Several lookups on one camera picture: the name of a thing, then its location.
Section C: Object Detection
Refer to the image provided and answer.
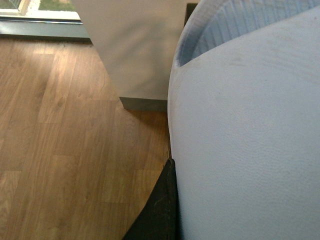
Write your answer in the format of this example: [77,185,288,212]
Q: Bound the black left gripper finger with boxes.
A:
[123,158,178,240]

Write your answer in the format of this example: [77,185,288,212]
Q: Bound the light blue slide sandal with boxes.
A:
[168,0,320,240]

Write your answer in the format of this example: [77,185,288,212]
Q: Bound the black metal shoe rack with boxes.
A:
[183,2,198,27]

